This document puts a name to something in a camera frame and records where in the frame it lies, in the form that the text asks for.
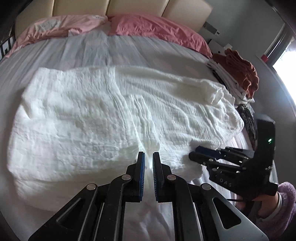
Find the dark pink pillow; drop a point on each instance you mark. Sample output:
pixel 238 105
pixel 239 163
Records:
pixel 160 28

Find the rust red fleece garment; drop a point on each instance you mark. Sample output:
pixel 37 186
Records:
pixel 240 69

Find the folded white clothes stack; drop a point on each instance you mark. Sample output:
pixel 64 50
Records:
pixel 231 84

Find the white muslin blanket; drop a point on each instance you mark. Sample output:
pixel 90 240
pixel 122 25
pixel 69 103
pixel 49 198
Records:
pixel 88 124

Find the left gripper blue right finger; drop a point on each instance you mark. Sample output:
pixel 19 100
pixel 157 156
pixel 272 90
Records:
pixel 158 176

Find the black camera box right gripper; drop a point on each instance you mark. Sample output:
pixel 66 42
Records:
pixel 265 143

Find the black nightstand with drawers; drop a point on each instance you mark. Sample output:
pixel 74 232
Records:
pixel 6 46

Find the wall switch panel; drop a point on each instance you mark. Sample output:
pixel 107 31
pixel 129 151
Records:
pixel 211 29

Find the beige padded headboard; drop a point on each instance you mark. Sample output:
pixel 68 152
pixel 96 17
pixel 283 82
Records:
pixel 192 13

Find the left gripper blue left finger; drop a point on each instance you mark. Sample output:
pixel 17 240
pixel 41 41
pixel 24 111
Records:
pixel 139 176

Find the right hand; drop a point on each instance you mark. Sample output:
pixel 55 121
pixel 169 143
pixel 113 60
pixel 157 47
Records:
pixel 262 206

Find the light pink pillow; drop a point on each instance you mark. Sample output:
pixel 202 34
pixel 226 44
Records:
pixel 57 27

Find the dark floral patterned cloth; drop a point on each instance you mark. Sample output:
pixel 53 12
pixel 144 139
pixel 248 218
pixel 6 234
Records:
pixel 247 114

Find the grey dotted bed sheet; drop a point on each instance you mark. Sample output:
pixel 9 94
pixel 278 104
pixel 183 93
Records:
pixel 147 220

